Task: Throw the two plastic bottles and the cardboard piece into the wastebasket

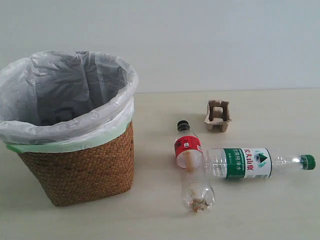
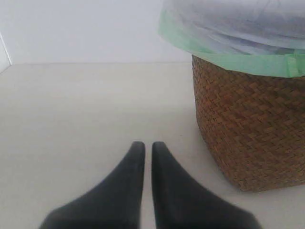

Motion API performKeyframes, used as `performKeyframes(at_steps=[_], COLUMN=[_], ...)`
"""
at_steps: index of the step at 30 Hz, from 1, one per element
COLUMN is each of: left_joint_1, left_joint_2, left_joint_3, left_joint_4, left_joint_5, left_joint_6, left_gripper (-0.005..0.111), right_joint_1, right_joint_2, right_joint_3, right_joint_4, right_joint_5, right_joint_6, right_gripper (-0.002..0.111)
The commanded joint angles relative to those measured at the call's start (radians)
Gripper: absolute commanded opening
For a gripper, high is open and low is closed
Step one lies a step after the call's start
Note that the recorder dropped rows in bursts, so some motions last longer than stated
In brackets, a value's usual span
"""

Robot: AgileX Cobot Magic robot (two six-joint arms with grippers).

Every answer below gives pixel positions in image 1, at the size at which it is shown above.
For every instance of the red label clear bottle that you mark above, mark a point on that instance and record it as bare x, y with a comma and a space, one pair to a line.
196, 190

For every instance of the white plastic bin liner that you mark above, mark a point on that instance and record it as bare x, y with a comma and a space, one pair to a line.
57, 102

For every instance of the woven brown wicker basket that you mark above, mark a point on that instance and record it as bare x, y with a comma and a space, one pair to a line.
87, 175

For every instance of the green label clear bottle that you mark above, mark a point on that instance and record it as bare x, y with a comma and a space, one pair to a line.
254, 163

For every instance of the brown cardboard cup carrier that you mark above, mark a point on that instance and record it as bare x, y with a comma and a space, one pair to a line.
217, 115

